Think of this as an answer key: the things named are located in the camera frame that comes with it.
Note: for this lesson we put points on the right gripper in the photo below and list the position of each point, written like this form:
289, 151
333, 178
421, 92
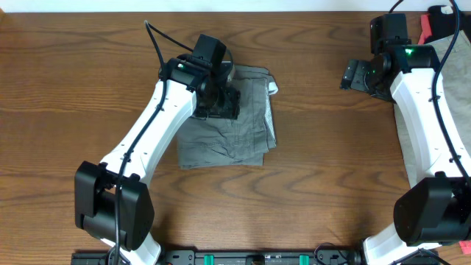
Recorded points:
355, 78

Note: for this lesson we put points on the red garment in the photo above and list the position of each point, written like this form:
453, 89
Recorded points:
426, 29

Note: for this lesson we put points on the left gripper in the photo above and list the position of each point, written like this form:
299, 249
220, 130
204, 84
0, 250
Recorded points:
231, 108

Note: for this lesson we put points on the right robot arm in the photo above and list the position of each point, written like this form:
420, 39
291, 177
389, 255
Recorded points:
436, 209

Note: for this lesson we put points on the beige shorts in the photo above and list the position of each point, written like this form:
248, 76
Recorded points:
456, 88

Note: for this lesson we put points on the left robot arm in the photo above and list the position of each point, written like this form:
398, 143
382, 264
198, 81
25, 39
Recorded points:
111, 199

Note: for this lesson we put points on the black garment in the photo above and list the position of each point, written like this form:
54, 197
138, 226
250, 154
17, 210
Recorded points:
443, 24

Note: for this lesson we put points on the grey shorts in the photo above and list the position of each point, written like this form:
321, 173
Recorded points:
244, 141

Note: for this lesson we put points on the red cloth corner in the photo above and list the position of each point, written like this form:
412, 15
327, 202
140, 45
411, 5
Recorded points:
465, 247

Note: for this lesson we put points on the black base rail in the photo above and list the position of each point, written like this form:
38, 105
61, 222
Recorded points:
321, 256

